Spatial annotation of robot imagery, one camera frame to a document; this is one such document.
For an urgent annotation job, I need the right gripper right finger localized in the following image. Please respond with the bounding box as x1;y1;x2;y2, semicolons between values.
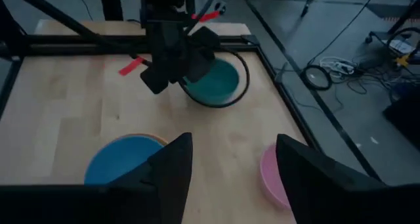
276;134;420;224

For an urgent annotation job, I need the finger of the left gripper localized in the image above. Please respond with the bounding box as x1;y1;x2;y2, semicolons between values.
140;66;171;95
186;53;214;83

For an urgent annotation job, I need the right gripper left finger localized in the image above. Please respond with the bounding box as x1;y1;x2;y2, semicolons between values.
0;132;194;224

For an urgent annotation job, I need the dark green plastic bowl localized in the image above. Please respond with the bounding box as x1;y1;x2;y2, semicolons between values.
182;58;240;106

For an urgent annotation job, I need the blue plastic bowl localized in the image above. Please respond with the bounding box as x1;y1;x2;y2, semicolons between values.
84;135;165;185

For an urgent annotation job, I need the pink plastic bowl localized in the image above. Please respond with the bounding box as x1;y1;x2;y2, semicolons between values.
260;143;293;212

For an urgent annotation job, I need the black box on floor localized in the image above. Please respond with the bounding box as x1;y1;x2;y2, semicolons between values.
382;85;420;151

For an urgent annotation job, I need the black wheeled chair base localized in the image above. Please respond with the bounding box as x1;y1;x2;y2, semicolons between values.
365;26;420;56

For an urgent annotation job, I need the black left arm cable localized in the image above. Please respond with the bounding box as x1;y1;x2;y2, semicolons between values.
178;46;251;108

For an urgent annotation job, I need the black aluminium table frame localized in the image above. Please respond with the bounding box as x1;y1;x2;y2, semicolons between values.
0;0;385;182

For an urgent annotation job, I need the black ring on floor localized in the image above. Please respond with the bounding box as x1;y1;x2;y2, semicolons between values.
300;64;333;91

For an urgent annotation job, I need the white power strip with cables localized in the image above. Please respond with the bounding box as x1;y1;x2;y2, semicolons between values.
320;55;358;76

